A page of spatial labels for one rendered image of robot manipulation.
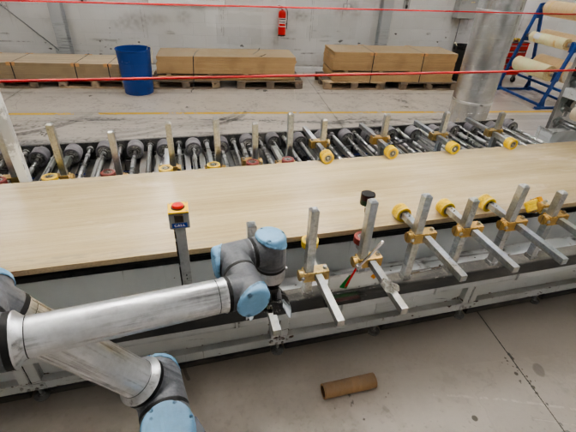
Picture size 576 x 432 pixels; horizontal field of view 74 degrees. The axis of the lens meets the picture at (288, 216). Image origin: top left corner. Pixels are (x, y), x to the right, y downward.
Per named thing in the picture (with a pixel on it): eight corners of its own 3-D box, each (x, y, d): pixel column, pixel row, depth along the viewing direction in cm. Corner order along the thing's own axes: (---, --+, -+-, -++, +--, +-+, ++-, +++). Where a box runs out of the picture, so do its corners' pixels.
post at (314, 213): (310, 297, 175) (320, 209, 149) (303, 299, 175) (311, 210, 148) (308, 292, 178) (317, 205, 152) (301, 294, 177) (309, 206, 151)
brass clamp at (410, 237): (435, 242, 174) (438, 233, 172) (409, 246, 171) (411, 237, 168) (428, 234, 179) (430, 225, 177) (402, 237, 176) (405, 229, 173)
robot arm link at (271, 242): (248, 227, 111) (279, 220, 114) (248, 261, 117) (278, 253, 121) (260, 246, 104) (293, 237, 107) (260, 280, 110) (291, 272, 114)
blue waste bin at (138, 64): (155, 97, 634) (148, 50, 594) (118, 97, 625) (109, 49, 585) (159, 87, 682) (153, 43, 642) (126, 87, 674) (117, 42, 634)
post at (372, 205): (361, 288, 181) (379, 201, 154) (354, 289, 180) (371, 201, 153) (358, 283, 183) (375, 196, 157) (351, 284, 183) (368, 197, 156)
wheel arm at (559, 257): (566, 264, 164) (570, 257, 162) (560, 265, 163) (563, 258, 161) (488, 203, 204) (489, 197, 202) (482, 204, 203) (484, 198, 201)
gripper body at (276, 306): (259, 317, 120) (259, 290, 114) (256, 297, 128) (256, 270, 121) (283, 315, 122) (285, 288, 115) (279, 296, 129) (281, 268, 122)
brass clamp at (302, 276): (329, 279, 170) (330, 271, 167) (299, 285, 167) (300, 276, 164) (324, 271, 175) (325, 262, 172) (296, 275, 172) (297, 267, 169)
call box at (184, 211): (190, 229, 137) (188, 211, 132) (170, 231, 135) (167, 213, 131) (189, 219, 142) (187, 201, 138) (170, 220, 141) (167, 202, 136)
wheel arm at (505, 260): (518, 272, 158) (521, 265, 156) (511, 273, 157) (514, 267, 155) (447, 208, 198) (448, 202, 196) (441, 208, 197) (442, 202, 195)
